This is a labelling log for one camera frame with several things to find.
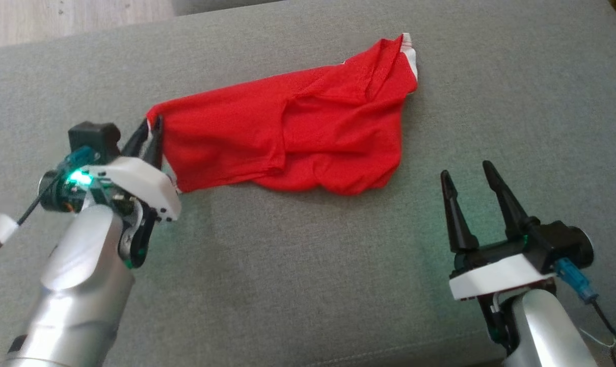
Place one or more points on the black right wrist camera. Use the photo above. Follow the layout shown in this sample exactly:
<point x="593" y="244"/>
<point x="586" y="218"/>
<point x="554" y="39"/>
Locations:
<point x="567" y="244"/>

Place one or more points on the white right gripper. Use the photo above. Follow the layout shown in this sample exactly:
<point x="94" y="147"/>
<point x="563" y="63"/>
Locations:
<point x="496" y="278"/>

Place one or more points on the grey yellow sofa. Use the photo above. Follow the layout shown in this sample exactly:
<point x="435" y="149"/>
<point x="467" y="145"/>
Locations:
<point x="308" y="265"/>

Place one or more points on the red shorts with white trim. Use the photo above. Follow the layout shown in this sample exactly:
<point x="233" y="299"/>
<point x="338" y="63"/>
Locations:
<point x="287" y="132"/>

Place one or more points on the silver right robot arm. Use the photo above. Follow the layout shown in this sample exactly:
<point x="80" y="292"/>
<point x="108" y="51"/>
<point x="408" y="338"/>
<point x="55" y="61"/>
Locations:
<point x="547" y="331"/>

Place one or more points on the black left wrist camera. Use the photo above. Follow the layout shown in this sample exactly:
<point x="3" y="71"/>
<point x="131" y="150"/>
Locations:
<point x="91" y="137"/>

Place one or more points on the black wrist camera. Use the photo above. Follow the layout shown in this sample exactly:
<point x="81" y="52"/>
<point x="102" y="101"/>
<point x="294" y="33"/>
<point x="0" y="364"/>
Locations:
<point x="567" y="244"/>
<point x="91" y="137"/>

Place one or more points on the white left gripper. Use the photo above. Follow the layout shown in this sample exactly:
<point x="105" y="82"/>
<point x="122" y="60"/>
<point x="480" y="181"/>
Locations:
<point x="134" y="178"/>

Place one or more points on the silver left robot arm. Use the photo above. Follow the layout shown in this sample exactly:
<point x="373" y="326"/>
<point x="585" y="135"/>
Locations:
<point x="78" y="285"/>

